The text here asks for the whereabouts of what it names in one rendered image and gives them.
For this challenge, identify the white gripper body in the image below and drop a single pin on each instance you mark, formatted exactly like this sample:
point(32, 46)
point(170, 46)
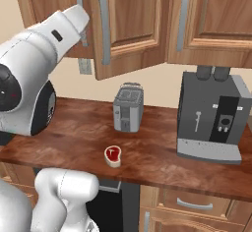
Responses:
point(76, 18)

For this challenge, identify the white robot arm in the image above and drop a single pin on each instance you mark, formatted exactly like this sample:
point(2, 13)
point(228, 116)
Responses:
point(29, 69)

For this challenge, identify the raw red steak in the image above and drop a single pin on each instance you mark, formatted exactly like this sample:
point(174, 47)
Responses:
point(112, 155)

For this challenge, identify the wooden base cabinet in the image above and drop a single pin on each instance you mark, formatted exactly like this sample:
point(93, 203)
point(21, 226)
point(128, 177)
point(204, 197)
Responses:
point(18, 180)

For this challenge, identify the silver toaster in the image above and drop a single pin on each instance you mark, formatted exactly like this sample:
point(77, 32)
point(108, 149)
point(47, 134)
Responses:
point(128, 109)

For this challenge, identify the grey coffee machine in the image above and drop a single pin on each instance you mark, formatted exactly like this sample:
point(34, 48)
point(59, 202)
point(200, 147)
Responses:
point(210, 121)

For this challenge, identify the black dishwasher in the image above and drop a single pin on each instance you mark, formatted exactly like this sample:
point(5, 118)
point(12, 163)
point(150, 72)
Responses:
point(113, 209)

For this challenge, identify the wooden drawer front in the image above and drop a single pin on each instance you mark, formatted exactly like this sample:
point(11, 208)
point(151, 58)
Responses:
point(197, 201)

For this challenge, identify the wooden base cupboard door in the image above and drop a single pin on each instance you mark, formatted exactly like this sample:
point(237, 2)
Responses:
point(197, 224)

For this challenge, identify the grey wall outlet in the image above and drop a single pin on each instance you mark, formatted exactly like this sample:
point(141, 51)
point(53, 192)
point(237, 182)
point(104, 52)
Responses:
point(85, 67)

